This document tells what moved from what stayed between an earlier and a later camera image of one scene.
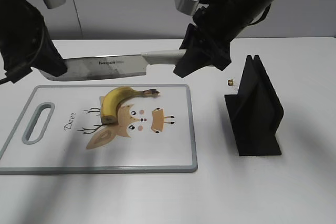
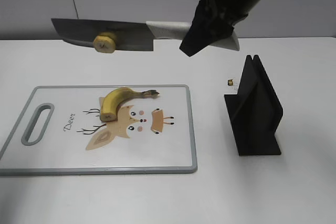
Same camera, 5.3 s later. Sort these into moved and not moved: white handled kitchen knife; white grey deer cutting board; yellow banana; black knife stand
Moved: white handled kitchen knife
Not moved: black knife stand; white grey deer cutting board; yellow banana
